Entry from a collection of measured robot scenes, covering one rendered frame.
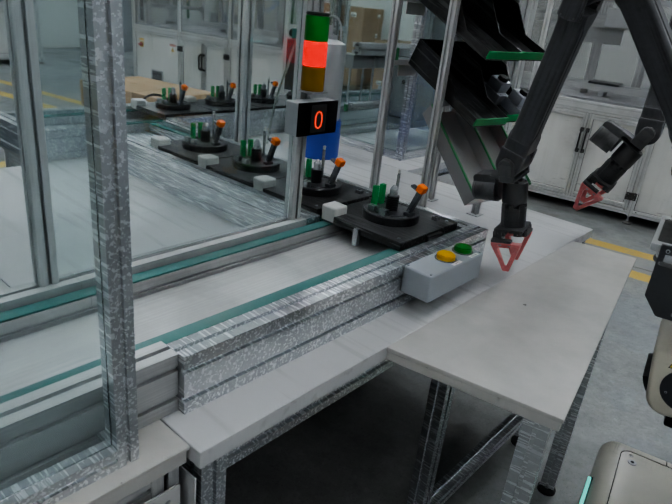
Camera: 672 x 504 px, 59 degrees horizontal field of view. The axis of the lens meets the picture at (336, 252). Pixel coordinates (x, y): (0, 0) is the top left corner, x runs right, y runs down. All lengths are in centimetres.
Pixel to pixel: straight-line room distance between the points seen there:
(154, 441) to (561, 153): 479
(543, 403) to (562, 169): 440
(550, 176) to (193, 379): 474
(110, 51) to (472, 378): 77
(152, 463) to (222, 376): 17
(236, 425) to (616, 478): 130
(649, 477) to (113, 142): 174
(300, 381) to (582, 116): 451
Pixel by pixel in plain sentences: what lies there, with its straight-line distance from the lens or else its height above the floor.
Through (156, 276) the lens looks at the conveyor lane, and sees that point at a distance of 114.
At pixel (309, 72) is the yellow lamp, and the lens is 129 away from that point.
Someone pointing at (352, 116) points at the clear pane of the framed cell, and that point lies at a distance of 263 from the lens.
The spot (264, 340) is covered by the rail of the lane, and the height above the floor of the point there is 93.
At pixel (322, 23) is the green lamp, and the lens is 128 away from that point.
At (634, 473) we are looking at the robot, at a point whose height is 28.
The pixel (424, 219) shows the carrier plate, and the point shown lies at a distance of 147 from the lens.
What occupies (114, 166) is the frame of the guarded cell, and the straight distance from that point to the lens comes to 67.
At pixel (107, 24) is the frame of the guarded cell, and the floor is 140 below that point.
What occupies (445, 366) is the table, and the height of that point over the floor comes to 86.
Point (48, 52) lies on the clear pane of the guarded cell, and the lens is 63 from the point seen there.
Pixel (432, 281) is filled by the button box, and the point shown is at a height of 95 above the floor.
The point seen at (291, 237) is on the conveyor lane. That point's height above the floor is 94.
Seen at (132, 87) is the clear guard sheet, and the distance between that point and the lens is 109.
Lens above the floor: 145
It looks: 23 degrees down
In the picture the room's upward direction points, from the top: 6 degrees clockwise
